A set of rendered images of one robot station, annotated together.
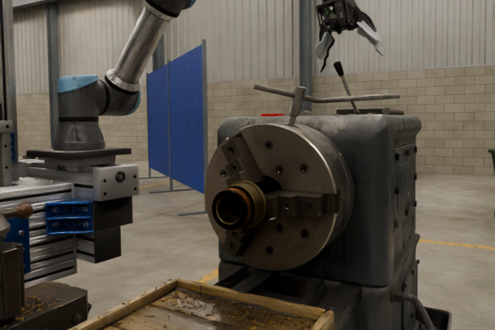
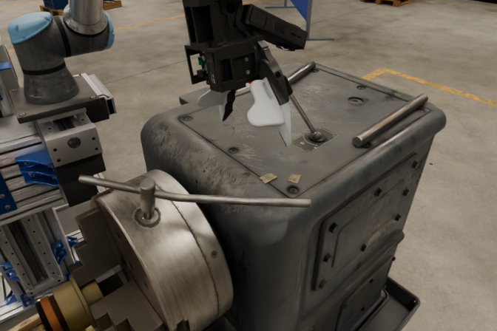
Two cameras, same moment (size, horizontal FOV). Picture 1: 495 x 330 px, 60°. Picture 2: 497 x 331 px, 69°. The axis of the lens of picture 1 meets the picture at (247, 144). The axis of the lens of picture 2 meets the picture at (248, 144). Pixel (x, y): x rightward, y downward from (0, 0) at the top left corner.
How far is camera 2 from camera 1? 0.80 m
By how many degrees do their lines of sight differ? 36
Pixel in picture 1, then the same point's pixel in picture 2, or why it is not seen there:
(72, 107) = (24, 60)
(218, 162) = not seen: hidden behind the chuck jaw
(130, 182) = (88, 144)
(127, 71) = (77, 14)
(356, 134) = (246, 230)
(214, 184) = not seen: hidden behind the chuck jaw
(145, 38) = not seen: outside the picture
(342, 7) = (214, 67)
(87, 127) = (46, 80)
